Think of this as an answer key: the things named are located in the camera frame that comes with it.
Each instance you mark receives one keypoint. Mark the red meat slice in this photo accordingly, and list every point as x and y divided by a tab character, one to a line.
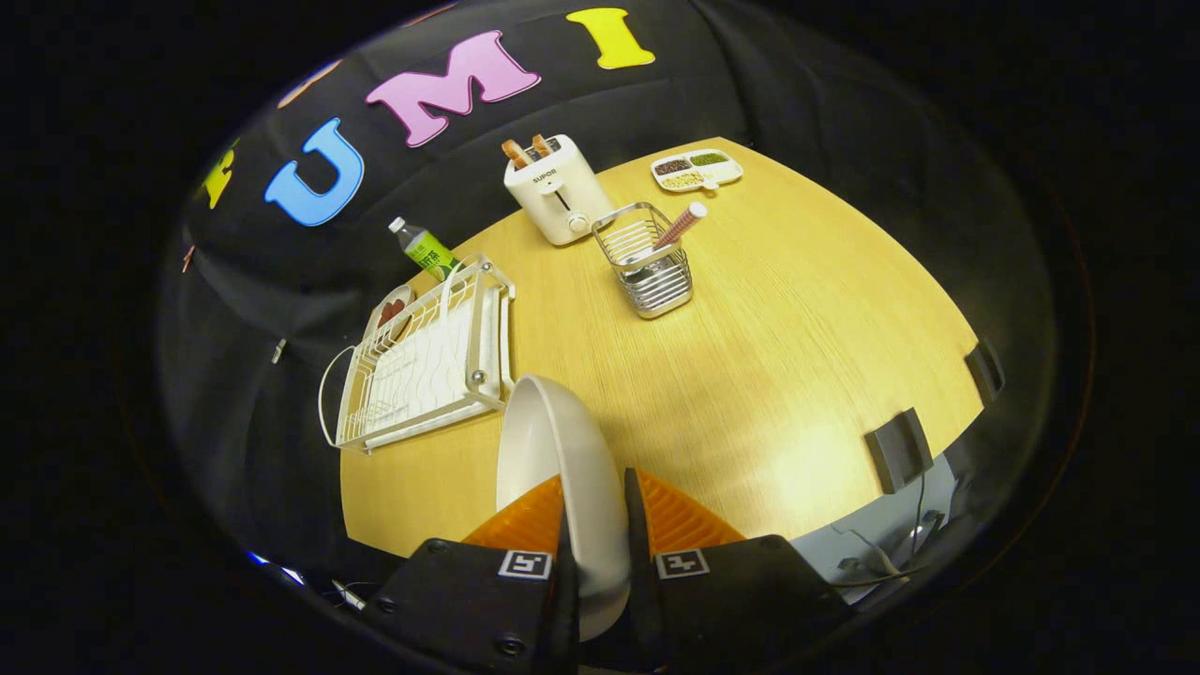
391	311

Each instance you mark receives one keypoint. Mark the green label plastic bottle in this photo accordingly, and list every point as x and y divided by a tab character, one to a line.
427	248

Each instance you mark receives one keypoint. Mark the white divided dish with beans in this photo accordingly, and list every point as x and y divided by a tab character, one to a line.
727	172

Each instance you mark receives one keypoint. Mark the white plate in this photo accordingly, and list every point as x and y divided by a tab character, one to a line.
562	441

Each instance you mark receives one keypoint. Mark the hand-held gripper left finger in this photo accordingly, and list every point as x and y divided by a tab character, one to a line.
568	609

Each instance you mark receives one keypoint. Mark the white toaster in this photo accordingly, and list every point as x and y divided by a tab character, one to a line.
553	197

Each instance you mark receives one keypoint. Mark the bread slice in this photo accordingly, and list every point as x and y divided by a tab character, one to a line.
542	145
515	154

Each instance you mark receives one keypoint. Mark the copper clip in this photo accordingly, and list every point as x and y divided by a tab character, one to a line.
187	258

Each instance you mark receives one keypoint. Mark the silver clip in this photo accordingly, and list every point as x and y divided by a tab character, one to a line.
278	350

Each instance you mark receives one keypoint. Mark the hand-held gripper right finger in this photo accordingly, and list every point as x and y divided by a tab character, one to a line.
642	600

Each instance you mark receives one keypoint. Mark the small grey plate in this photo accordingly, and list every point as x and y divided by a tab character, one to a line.
399	294

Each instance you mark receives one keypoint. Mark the black backdrop cloth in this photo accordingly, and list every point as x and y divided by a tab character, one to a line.
656	103

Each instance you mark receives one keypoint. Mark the black table clamp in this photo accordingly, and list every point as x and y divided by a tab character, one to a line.
900	450
984	370

